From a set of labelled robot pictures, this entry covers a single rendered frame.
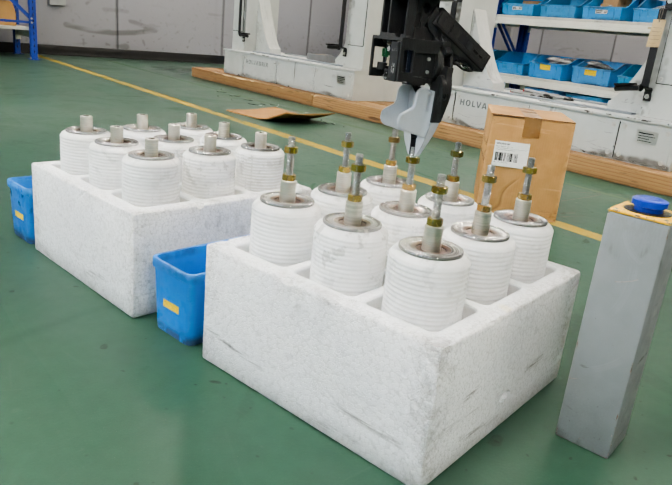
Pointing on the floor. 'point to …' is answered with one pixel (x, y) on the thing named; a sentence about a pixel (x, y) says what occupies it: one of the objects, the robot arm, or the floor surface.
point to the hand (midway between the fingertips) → (418, 145)
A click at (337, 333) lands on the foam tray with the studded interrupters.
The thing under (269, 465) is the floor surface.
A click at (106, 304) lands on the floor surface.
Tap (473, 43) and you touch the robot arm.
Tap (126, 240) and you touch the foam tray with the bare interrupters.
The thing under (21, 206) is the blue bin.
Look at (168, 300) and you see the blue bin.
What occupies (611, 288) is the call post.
